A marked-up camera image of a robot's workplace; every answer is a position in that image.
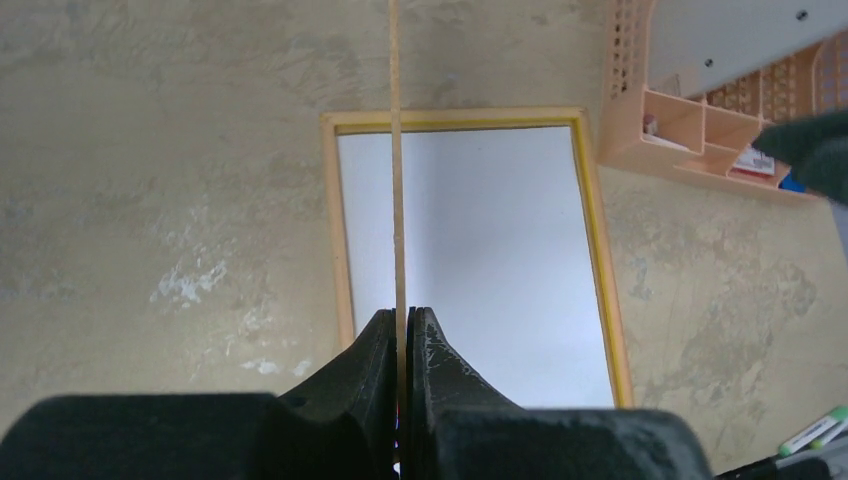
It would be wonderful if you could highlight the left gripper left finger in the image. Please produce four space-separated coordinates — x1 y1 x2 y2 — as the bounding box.
1 310 396 479

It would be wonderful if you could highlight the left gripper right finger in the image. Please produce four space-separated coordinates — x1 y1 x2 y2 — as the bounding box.
405 307 713 479

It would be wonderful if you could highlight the yellow wooden picture frame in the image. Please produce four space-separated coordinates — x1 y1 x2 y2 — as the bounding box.
319 107 635 410

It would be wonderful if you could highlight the brown backing board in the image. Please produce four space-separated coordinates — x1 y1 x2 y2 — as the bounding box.
388 0 409 478

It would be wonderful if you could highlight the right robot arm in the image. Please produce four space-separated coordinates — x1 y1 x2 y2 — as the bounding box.
752 108 847 250

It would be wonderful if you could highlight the white eraser in organizer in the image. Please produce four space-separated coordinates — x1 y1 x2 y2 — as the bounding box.
642 113 689 151

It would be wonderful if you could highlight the green capped marker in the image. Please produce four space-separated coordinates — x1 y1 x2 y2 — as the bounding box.
777 406 847 457

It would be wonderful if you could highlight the white pen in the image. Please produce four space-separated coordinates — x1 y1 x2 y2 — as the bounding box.
796 424 847 463

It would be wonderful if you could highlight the peach desk organizer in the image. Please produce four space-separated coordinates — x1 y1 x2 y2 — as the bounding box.
599 1 847 203

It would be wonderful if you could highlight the red white small box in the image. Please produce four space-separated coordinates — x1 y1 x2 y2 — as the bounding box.
727 146 777 179

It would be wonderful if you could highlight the blue small box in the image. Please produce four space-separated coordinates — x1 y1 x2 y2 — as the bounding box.
779 174 806 193

